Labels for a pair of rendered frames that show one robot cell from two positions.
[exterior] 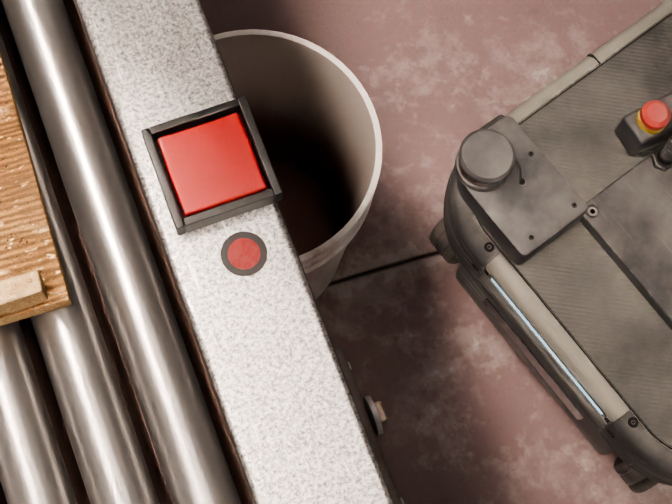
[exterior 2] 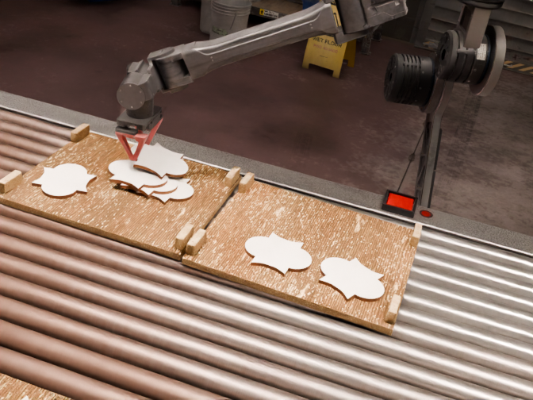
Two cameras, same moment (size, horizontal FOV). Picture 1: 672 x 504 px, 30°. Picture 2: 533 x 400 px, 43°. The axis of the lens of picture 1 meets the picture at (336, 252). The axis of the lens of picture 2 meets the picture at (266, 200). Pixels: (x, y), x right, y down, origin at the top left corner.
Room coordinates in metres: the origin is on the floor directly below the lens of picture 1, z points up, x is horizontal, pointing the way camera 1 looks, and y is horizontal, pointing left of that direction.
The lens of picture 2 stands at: (-0.43, 1.31, 1.70)
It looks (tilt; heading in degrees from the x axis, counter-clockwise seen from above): 31 degrees down; 314
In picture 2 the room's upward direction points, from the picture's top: 10 degrees clockwise
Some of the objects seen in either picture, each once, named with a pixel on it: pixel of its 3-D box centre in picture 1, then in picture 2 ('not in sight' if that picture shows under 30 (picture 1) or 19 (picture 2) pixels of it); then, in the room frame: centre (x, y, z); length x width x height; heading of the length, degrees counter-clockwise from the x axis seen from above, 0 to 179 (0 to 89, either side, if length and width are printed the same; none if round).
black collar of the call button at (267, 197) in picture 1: (211, 165); (400, 203); (0.29, 0.10, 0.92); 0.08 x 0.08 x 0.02; 31
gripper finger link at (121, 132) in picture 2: not in sight; (136, 138); (0.67, 0.58, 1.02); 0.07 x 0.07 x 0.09; 35
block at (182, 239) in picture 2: not in sight; (184, 236); (0.40, 0.64, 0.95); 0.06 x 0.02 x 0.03; 121
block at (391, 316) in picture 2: not in sight; (393, 308); (0.03, 0.44, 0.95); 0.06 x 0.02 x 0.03; 119
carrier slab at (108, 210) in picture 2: not in sight; (126, 187); (0.64, 0.62, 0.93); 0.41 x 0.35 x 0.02; 31
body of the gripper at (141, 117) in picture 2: not in sight; (139, 105); (0.68, 0.57, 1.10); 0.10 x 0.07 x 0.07; 125
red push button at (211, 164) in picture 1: (212, 165); (399, 204); (0.29, 0.10, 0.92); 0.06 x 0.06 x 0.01; 31
